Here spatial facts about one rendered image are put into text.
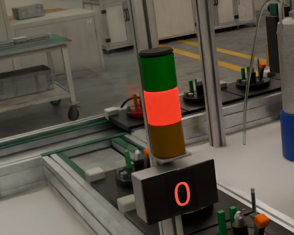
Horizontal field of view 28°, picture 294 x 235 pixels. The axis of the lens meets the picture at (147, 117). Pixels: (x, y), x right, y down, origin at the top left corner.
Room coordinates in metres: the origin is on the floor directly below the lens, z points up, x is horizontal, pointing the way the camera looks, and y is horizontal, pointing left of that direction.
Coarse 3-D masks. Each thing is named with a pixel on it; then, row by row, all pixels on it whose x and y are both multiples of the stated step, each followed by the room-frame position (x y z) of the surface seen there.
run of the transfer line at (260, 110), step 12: (264, 96) 2.17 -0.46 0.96; (276, 96) 2.16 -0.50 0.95; (228, 108) 2.08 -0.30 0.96; (240, 108) 2.10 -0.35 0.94; (252, 108) 2.12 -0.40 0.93; (264, 108) 2.14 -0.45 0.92; (276, 108) 2.16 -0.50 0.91; (192, 120) 2.02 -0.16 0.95; (204, 120) 2.05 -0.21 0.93; (228, 120) 2.08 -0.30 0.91; (240, 120) 2.10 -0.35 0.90; (252, 120) 2.12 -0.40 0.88; (264, 120) 2.14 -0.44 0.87; (192, 132) 2.02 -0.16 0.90; (204, 132) 2.04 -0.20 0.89; (228, 132) 2.07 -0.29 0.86
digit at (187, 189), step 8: (168, 176) 0.79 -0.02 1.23; (176, 176) 0.80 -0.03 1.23; (184, 176) 0.80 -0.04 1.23; (192, 176) 0.81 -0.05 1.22; (168, 184) 0.79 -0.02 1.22; (176, 184) 0.80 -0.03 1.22; (184, 184) 0.80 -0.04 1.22; (192, 184) 0.81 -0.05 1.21; (168, 192) 0.79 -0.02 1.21; (176, 192) 0.80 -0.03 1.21; (184, 192) 0.80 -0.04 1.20; (192, 192) 0.81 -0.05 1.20; (168, 200) 0.79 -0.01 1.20; (176, 200) 0.80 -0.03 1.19; (184, 200) 0.80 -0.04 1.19; (192, 200) 0.81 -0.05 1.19; (176, 208) 0.80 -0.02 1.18; (184, 208) 0.80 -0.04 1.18
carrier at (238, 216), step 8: (232, 208) 1.07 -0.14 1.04; (224, 216) 1.06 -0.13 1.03; (232, 216) 1.06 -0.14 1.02; (240, 216) 1.02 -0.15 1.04; (248, 216) 1.16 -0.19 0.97; (224, 224) 1.05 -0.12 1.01; (232, 224) 1.03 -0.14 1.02; (240, 224) 1.01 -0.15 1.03; (248, 224) 1.09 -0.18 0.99; (272, 224) 1.11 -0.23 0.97; (200, 232) 1.12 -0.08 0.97; (208, 232) 1.11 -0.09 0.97; (216, 232) 1.07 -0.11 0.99; (224, 232) 1.05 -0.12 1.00; (232, 232) 1.06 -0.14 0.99; (240, 232) 1.01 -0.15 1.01; (248, 232) 1.05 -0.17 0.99; (264, 232) 1.05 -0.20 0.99; (272, 232) 1.04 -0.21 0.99; (280, 232) 1.07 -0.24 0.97; (288, 232) 1.07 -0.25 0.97
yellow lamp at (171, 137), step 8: (152, 128) 0.81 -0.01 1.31; (160, 128) 0.80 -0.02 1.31; (168, 128) 0.80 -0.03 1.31; (176, 128) 0.80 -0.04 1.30; (152, 136) 0.81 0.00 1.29; (160, 136) 0.80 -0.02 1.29; (168, 136) 0.80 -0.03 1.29; (176, 136) 0.80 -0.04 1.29; (152, 144) 0.82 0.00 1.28; (160, 144) 0.80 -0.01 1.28; (168, 144) 0.80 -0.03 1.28; (176, 144) 0.80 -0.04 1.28; (184, 144) 0.82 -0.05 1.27; (152, 152) 0.82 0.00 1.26; (160, 152) 0.80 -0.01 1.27; (168, 152) 0.80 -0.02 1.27; (176, 152) 0.80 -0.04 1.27
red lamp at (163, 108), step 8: (176, 88) 0.82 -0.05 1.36; (144, 96) 0.82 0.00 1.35; (152, 96) 0.80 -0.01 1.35; (160, 96) 0.80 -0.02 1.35; (168, 96) 0.80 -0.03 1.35; (176, 96) 0.81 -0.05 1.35; (152, 104) 0.81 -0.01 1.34; (160, 104) 0.80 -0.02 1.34; (168, 104) 0.80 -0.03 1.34; (176, 104) 0.81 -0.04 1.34; (152, 112) 0.81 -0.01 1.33; (160, 112) 0.80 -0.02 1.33; (168, 112) 0.80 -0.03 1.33; (176, 112) 0.81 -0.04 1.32; (152, 120) 0.81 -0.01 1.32; (160, 120) 0.80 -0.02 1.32; (168, 120) 0.80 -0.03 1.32; (176, 120) 0.81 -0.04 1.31
